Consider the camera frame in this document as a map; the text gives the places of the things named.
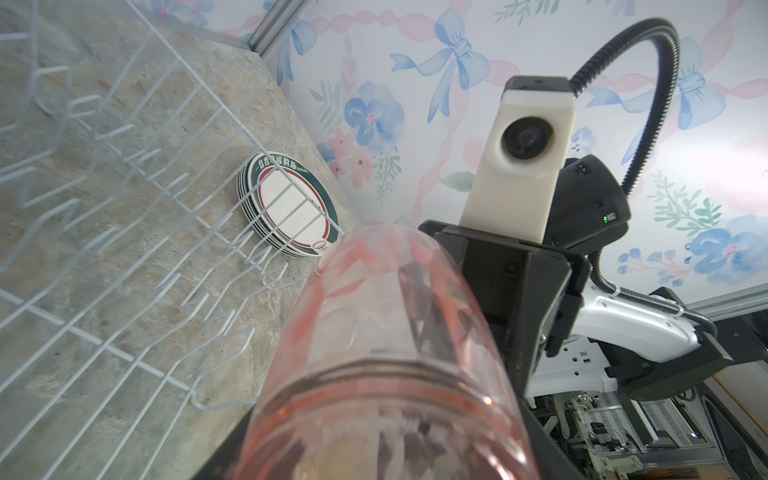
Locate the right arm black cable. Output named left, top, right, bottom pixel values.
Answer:
left=566, top=17, right=718, bottom=337

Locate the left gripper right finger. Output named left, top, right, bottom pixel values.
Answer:
left=520, top=402, right=585, bottom=480

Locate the white wire dish rack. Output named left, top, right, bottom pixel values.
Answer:
left=1, top=1, right=356, bottom=479

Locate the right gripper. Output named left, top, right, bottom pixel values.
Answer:
left=418, top=220, right=591, bottom=395

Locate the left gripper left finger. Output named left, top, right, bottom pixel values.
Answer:
left=191, top=413, right=252, bottom=480

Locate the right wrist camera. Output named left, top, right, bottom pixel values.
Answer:
left=459, top=75, right=575, bottom=243

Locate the pink glass cup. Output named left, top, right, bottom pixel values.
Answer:
left=231, top=225, right=540, bottom=479

